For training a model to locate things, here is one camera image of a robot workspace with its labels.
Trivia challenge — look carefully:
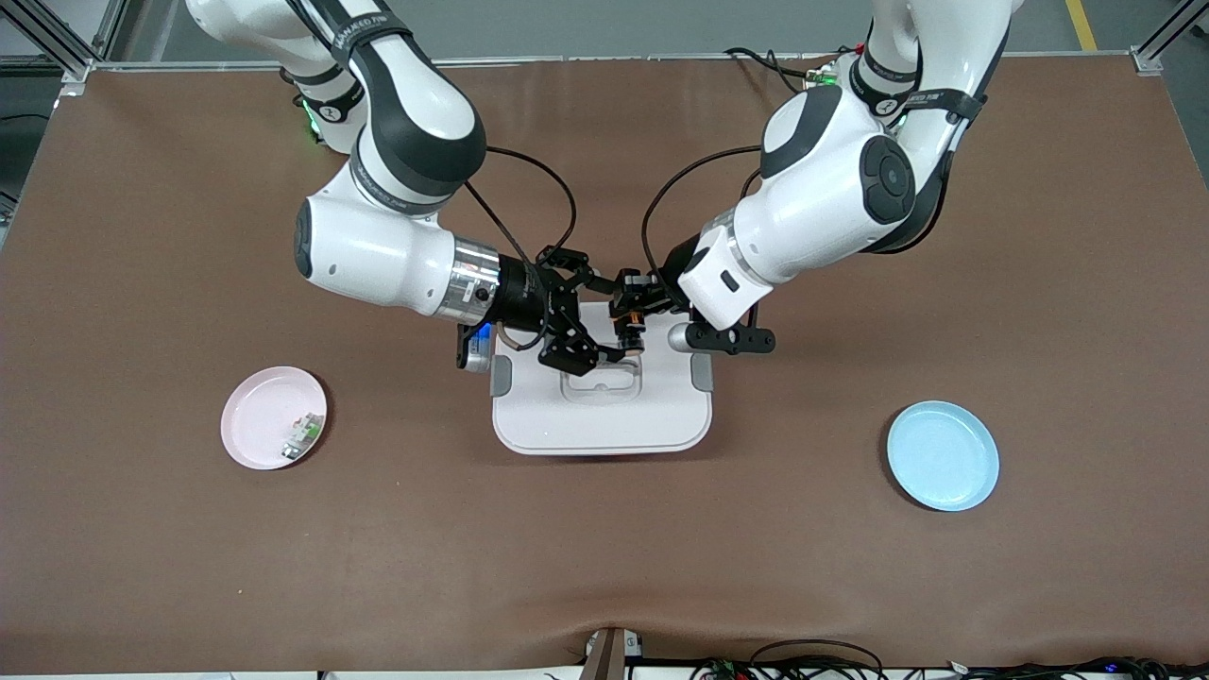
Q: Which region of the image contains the white lidded storage box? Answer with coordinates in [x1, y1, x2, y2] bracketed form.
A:
[489, 300, 715, 458]

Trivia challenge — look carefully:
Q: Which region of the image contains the brown table cover sheet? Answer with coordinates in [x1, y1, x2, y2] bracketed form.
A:
[0, 57, 1209, 675]

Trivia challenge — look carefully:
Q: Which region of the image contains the pink round plate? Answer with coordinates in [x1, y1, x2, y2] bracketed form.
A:
[220, 365, 329, 471]

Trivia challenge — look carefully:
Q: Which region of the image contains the light blue round plate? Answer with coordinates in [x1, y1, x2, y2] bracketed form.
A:
[886, 400, 1000, 513]

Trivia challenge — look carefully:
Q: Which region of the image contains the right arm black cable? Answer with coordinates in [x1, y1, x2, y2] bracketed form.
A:
[461, 146, 577, 270]

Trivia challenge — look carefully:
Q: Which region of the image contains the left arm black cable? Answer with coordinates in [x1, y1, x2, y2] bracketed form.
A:
[642, 144, 766, 280]

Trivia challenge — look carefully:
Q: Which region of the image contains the black arm base cable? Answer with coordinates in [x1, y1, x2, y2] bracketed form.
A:
[725, 45, 832, 88]

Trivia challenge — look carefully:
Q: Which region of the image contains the white green switch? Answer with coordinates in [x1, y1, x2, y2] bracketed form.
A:
[281, 412, 325, 462]

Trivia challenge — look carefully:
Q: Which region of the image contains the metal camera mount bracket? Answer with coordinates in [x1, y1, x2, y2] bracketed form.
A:
[581, 625, 645, 680]

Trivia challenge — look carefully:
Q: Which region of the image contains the black cable loop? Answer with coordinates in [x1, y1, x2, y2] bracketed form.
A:
[749, 639, 886, 680]

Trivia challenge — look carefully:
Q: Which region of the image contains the aluminium frame post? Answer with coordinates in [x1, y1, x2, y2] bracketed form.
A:
[0, 0, 128, 95]
[1132, 0, 1196, 75]

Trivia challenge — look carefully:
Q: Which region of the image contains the tangled cable bundle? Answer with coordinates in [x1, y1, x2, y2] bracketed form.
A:
[694, 656, 1209, 680]

